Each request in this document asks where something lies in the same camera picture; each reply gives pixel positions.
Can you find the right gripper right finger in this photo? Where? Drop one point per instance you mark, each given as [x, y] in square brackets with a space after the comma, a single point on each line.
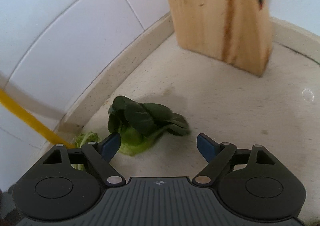
[218, 156]

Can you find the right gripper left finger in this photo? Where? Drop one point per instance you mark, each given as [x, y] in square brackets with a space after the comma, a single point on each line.
[98, 157]

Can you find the dark green leafy vegetable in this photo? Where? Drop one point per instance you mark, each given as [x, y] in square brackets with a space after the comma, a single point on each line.
[140, 125]

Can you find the yellow gas pipe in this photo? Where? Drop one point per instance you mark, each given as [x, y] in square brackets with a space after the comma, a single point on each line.
[32, 122]

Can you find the wooden knife block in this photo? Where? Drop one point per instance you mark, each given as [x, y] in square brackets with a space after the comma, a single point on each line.
[236, 32]

